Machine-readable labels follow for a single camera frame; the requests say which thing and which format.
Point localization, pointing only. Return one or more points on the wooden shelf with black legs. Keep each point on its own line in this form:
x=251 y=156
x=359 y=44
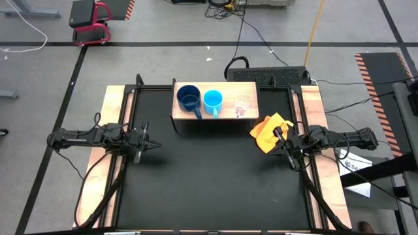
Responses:
x=230 y=91

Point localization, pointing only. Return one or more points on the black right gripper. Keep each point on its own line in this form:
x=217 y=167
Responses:
x=297 y=145

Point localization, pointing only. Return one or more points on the large black hazard-striped mat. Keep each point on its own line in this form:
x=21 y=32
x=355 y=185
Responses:
x=382 y=91

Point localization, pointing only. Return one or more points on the orange cloth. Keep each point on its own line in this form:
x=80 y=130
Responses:
x=264 y=134

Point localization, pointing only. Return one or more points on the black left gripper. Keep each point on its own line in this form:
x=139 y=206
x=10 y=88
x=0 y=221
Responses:
x=134 y=139

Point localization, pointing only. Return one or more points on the white paper sheet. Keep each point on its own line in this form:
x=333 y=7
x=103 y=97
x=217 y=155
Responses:
x=351 y=164

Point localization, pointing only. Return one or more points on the grey metal table foot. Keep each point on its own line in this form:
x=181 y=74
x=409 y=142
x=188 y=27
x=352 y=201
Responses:
x=8 y=94
x=32 y=13

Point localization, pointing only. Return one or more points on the light blue plastic mug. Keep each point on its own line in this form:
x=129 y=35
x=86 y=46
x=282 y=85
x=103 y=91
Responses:
x=213 y=100

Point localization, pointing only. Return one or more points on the black beam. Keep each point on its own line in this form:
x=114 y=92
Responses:
x=379 y=169

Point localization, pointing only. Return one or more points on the grey metal box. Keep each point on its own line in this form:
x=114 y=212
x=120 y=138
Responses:
x=267 y=2

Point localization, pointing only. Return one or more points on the clear plastic mug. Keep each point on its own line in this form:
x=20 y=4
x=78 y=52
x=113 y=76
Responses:
x=241 y=106

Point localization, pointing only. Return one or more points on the red and black step cart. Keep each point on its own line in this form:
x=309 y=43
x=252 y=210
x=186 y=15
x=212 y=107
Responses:
x=88 y=27

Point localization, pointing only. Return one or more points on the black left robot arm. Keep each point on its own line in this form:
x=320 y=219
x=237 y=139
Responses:
x=78 y=137

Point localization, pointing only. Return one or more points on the grey furniture panel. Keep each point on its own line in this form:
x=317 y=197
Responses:
x=403 y=130

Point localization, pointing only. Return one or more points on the small black hazard-striped mat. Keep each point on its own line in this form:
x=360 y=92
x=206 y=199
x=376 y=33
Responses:
x=119 y=8

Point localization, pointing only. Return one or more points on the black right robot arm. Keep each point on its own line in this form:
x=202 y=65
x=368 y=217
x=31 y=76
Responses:
x=352 y=138

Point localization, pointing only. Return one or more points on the dark blue ceramic mug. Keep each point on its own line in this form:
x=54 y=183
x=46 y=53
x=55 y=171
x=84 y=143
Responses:
x=188 y=98

